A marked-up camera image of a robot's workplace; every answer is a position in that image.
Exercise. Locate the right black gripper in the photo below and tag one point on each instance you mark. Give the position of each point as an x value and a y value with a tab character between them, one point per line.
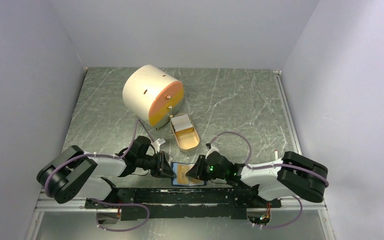
197	170

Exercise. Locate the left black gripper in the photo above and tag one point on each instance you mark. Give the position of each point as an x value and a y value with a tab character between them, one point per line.
162	169

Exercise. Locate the blue leather card holder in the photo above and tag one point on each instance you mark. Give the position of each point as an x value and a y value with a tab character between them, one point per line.
178	174

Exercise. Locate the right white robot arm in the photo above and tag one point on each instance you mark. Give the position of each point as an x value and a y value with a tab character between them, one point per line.
290	175

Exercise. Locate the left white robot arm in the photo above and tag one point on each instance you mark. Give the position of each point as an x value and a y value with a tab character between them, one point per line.
79	174

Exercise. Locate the tan oval card tray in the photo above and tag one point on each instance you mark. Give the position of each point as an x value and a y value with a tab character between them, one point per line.
187	140

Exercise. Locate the stack of white cards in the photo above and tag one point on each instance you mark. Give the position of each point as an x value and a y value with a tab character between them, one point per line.
181	122

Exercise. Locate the round white drawer cabinet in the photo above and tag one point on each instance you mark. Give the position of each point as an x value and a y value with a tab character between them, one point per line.
153	95

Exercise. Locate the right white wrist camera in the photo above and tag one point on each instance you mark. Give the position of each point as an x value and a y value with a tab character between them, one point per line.
211	148

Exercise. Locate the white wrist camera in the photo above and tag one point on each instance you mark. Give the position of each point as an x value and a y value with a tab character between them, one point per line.
211	148
158	142

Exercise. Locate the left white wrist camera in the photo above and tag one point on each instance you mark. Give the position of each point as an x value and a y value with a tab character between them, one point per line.
158	142

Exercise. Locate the black base frame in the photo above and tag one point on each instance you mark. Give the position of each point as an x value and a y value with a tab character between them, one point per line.
191	202

